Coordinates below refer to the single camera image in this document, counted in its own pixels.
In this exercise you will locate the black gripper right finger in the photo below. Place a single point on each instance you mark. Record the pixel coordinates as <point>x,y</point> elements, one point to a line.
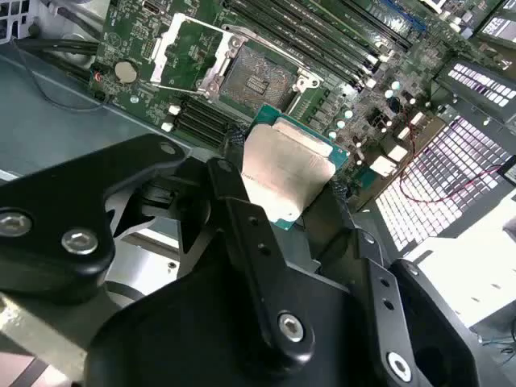
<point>383,290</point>

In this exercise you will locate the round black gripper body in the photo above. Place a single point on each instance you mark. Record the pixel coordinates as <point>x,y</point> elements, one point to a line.
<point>181,342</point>

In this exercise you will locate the CPU with silver top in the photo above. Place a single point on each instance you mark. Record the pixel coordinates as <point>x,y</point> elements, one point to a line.
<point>282,169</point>

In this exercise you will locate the metal socket cover frame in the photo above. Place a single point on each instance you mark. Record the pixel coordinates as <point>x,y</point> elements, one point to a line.
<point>164,50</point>

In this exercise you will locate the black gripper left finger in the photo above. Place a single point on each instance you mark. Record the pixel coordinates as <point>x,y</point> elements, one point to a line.
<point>246,234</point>

